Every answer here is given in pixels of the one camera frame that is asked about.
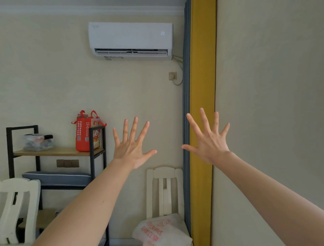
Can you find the grey-blue curtain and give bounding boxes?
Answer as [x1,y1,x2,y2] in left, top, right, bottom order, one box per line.
[182,0,192,236]

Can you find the clear plastic storage box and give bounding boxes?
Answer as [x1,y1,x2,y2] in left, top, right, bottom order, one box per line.
[22,133,54,152]

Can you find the brown wall switch panel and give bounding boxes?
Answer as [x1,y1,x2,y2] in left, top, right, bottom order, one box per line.
[56,159,79,168]

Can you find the grey-blue seat cushion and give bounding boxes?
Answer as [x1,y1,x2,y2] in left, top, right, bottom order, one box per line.
[22,171,92,187]

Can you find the person's right hand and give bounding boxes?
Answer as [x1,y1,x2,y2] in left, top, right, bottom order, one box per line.
[181,108,230,165]

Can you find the white wall air conditioner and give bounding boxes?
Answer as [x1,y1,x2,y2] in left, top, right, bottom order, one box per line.
[88,22,173,61]

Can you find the white plastic bag red print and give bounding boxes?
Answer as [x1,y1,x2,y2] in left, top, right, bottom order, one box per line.
[132,213,193,246]

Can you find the yellow curtain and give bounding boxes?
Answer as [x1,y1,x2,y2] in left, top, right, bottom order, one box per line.
[189,0,217,246]

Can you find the person's right forearm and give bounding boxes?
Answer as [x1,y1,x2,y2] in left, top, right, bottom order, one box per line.
[213,152,324,246]

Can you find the person's left forearm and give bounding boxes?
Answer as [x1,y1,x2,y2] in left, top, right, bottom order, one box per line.
[32,159,132,246]

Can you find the white power cable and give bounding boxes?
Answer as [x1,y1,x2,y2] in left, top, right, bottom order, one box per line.
[172,56,184,86]

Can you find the white wooden chair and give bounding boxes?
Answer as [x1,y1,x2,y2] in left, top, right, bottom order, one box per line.
[0,178,41,245]
[146,166,191,237]

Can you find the person's left hand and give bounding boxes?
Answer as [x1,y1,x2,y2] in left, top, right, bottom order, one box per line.
[113,117,157,170]

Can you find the red insulated tote bag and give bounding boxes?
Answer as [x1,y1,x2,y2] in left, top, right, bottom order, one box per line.
[71,110,107,152]

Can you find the black metal wooden shelf rack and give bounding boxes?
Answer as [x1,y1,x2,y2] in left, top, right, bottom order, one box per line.
[6,125,110,246]

